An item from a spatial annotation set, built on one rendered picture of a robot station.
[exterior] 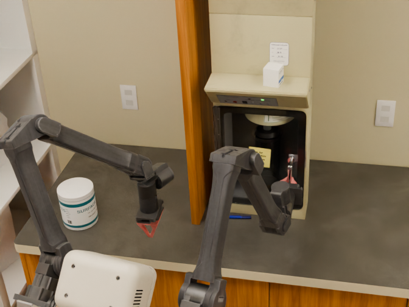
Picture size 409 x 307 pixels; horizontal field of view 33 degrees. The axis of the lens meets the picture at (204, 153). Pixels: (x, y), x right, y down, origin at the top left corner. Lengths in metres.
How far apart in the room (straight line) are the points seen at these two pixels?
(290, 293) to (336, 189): 0.50
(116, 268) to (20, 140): 0.42
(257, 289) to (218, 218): 0.69
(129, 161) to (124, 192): 0.66
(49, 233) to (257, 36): 0.87
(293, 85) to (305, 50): 0.11
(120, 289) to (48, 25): 1.48
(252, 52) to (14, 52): 1.14
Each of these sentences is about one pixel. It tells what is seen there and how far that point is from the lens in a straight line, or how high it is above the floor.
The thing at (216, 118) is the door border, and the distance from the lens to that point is 2.31.
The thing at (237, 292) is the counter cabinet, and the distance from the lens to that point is 2.41.
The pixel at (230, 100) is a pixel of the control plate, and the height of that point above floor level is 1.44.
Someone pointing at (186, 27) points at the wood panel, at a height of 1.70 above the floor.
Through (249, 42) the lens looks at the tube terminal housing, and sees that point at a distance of 2.17.
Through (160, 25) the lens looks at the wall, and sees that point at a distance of 2.70.
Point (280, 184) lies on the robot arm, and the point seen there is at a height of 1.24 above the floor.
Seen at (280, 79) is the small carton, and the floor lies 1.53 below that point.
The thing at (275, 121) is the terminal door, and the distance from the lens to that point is 2.27.
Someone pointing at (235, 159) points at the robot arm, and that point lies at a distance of 1.73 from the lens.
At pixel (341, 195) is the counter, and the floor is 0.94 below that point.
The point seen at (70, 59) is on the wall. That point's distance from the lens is 2.91.
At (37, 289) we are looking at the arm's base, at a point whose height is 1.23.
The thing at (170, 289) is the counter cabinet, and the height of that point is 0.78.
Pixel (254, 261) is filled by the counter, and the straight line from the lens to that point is 2.33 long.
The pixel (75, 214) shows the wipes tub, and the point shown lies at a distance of 2.48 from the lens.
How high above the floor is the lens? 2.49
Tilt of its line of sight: 33 degrees down
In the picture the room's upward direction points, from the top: 3 degrees counter-clockwise
